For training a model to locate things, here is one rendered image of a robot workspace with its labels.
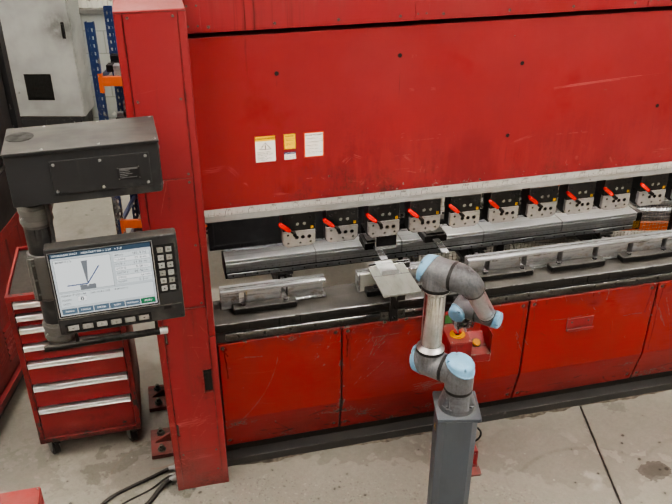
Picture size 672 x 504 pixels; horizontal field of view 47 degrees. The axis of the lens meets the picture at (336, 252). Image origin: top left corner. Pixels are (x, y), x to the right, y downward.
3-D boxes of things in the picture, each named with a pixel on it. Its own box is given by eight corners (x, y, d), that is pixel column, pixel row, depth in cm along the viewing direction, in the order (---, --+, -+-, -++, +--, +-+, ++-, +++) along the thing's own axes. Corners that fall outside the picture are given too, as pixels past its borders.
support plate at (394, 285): (383, 298, 351) (383, 296, 351) (367, 269, 374) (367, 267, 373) (421, 292, 355) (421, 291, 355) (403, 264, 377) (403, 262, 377)
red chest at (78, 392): (44, 464, 397) (3, 299, 348) (51, 401, 440) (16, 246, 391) (144, 448, 408) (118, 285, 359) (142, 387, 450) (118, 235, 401)
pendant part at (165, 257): (61, 336, 283) (42, 250, 265) (61, 318, 293) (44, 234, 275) (185, 317, 293) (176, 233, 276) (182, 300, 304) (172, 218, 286)
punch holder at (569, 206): (564, 215, 383) (569, 184, 375) (555, 207, 390) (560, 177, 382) (591, 211, 386) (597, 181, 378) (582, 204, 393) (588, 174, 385)
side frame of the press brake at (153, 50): (178, 491, 381) (112, 11, 269) (168, 384, 454) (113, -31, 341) (229, 482, 387) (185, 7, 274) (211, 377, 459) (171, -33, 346)
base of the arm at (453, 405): (477, 417, 314) (480, 398, 309) (440, 417, 314) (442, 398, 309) (472, 392, 327) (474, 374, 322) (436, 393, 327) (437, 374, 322)
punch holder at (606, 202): (600, 210, 387) (606, 180, 379) (591, 203, 394) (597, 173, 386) (627, 207, 390) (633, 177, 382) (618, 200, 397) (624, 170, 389)
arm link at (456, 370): (465, 399, 308) (468, 372, 302) (435, 387, 315) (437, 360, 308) (478, 383, 317) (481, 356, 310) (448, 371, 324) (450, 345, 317)
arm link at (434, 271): (438, 387, 314) (450, 269, 288) (405, 375, 321) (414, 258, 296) (451, 373, 323) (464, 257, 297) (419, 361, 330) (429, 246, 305)
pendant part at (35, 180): (45, 367, 290) (-4, 154, 248) (47, 330, 310) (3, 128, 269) (183, 345, 302) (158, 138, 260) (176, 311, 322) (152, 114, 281)
